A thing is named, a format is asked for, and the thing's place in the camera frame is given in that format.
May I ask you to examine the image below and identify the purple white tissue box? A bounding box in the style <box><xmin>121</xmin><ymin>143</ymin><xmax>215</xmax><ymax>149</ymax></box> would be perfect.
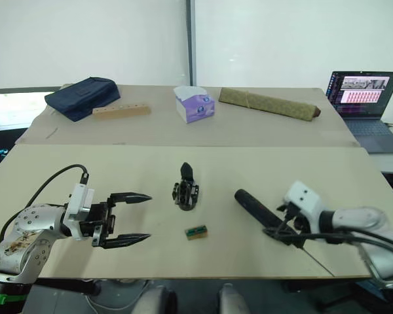
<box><xmin>173</xmin><ymin>85</ymin><xmax>215</xmax><ymax>124</ymax></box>

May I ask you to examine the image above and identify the long wooden block with holes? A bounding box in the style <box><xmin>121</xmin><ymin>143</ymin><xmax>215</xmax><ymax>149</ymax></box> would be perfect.
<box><xmin>92</xmin><ymin>103</ymin><xmax>152</xmax><ymax>121</ymax></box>

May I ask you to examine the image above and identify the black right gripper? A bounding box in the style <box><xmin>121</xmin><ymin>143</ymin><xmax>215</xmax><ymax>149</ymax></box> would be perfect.
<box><xmin>263</xmin><ymin>201</ymin><xmax>316</xmax><ymax>249</ymax></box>

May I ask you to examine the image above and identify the rolled olive mat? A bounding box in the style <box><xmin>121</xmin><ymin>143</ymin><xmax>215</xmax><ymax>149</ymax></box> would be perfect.
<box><xmin>218</xmin><ymin>87</ymin><xmax>322</xmax><ymax>123</ymax></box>

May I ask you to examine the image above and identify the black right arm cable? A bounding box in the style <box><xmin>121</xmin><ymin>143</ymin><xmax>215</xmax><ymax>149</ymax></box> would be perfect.
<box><xmin>297</xmin><ymin>228</ymin><xmax>393</xmax><ymax>262</ymax></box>

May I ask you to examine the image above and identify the open grey laptop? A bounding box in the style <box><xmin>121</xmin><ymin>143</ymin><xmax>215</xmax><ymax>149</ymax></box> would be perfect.
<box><xmin>326</xmin><ymin>70</ymin><xmax>393</xmax><ymax>154</ymax></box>

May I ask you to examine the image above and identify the black spare gripper body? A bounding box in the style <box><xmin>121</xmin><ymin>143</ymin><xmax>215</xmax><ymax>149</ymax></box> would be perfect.
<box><xmin>172</xmin><ymin>179</ymin><xmax>200</xmax><ymax>211</ymax></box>

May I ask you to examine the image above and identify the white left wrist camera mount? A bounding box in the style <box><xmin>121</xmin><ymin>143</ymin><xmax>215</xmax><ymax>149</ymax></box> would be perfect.
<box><xmin>66</xmin><ymin>183</ymin><xmax>96</xmax><ymax>241</ymax></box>

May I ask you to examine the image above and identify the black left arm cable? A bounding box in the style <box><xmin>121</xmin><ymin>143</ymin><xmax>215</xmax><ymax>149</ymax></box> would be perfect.
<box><xmin>0</xmin><ymin>164</ymin><xmax>90</xmax><ymax>245</ymax></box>

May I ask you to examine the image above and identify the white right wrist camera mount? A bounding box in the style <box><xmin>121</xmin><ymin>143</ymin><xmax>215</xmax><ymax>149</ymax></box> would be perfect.
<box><xmin>283</xmin><ymin>180</ymin><xmax>325</xmax><ymax>230</ymax></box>

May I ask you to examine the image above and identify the grey rounded shape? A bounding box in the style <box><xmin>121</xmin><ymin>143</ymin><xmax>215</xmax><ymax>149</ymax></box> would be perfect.
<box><xmin>219</xmin><ymin>283</ymin><xmax>250</xmax><ymax>314</ymax></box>
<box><xmin>130</xmin><ymin>284</ymin><xmax>178</xmax><ymax>314</ymax></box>

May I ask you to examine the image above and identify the wooden block with green screws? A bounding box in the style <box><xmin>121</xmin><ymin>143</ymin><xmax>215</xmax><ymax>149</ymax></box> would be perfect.
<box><xmin>184</xmin><ymin>225</ymin><xmax>208</xmax><ymax>241</ymax></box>

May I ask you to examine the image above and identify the navy blue fabric bag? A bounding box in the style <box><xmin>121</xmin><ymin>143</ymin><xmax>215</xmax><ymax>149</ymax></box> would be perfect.
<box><xmin>44</xmin><ymin>77</ymin><xmax>121</xmax><ymax>122</ymax></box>

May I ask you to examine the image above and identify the grey window pillar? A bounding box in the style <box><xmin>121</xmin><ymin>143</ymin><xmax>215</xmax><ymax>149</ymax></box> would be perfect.
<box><xmin>185</xmin><ymin>0</ymin><xmax>197</xmax><ymax>86</ymax></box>

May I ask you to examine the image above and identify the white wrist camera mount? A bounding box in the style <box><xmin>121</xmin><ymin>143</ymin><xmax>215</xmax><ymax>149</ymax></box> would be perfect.
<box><xmin>283</xmin><ymin>180</ymin><xmax>325</xmax><ymax>230</ymax></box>
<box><xmin>66</xmin><ymin>183</ymin><xmax>96</xmax><ymax>241</ymax></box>

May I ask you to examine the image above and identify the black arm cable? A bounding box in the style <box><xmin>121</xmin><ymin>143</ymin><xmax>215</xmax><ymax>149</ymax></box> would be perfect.
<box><xmin>297</xmin><ymin>228</ymin><xmax>393</xmax><ymax>262</ymax></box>
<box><xmin>0</xmin><ymin>164</ymin><xmax>90</xmax><ymax>245</ymax></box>

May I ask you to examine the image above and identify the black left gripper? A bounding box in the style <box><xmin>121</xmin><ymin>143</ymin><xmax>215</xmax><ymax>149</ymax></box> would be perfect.
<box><xmin>79</xmin><ymin>192</ymin><xmax>153</xmax><ymax>251</ymax></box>

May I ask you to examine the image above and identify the black electric screwdriver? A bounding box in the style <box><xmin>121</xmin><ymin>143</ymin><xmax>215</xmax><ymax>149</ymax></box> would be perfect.
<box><xmin>234</xmin><ymin>188</ymin><xmax>335</xmax><ymax>278</ymax></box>

